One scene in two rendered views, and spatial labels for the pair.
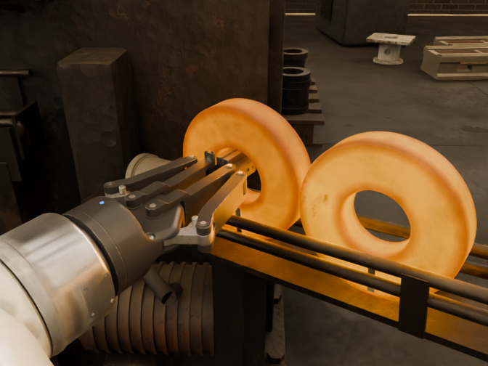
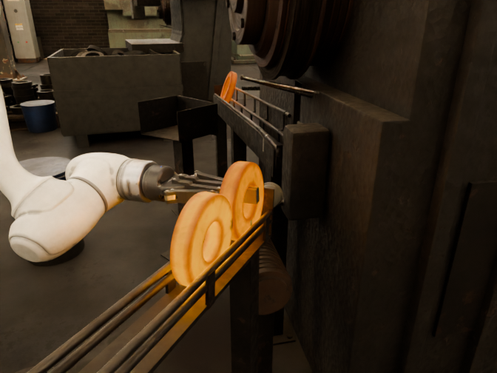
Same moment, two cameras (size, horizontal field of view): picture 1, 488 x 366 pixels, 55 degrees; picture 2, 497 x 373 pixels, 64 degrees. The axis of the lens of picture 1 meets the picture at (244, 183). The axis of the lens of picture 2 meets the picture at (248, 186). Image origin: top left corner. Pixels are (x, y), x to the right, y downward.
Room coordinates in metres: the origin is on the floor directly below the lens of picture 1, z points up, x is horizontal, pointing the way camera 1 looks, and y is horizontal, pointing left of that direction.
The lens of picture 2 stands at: (0.29, -0.68, 1.06)
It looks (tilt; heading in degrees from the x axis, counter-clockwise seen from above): 24 degrees down; 76
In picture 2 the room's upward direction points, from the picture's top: straight up
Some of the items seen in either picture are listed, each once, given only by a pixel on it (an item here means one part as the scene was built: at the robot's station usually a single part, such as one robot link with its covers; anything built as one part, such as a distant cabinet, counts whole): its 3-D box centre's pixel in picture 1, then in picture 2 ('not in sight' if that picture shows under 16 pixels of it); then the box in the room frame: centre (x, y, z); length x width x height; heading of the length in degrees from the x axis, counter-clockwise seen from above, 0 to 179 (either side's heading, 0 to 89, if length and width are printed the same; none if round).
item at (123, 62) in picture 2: not in sight; (121, 90); (0.08, 3.22, 0.39); 1.03 x 0.83 x 0.79; 2
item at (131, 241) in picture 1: (129, 230); (171, 184); (0.32, 0.09, 0.73); 0.09 x 0.08 x 0.07; 143
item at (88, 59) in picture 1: (106, 132); (305, 172); (0.67, 0.21, 0.68); 0.11 x 0.08 x 0.24; 178
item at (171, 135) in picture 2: not in sight; (183, 183); (0.41, 0.96, 0.36); 0.26 x 0.20 x 0.72; 123
